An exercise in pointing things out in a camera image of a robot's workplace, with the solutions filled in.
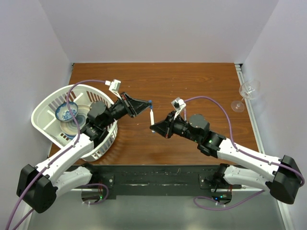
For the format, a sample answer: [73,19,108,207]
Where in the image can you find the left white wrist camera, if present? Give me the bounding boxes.
[105,79,121,99]

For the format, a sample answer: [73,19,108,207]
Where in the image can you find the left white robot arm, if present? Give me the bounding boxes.
[16,92,152,213]

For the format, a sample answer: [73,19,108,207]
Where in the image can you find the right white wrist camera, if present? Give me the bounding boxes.
[171,97,186,120]

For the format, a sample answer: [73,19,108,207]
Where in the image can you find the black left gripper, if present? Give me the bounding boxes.
[101,92,151,128]

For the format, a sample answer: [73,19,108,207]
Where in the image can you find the blue white ceramic bowl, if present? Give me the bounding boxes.
[55,102,78,122]

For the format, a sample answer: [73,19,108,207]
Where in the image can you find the white plastic basket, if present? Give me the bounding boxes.
[31,84,118,161]

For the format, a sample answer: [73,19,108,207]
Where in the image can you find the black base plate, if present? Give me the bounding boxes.
[82,163,241,199]

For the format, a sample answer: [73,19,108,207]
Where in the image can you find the purple cable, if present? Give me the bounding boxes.
[182,96,306,211]
[4,80,107,230]

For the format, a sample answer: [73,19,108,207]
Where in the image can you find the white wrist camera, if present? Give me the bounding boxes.
[171,97,186,120]
[105,79,121,99]

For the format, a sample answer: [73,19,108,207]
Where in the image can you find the purple marker pen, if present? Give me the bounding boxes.
[184,108,187,121]

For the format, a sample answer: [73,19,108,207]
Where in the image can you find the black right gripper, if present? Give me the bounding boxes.
[150,111,200,143]

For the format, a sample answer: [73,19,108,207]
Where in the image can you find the stacked ceramic plates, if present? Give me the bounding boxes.
[59,104,94,139]

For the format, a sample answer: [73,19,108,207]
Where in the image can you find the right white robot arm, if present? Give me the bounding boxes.
[150,111,303,205]

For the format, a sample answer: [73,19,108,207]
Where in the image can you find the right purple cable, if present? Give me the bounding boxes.
[182,96,306,211]

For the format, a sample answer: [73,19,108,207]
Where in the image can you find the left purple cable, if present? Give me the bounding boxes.
[4,80,107,230]

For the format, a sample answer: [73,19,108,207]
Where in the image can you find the white blue-tipped marker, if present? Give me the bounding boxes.
[150,108,154,125]

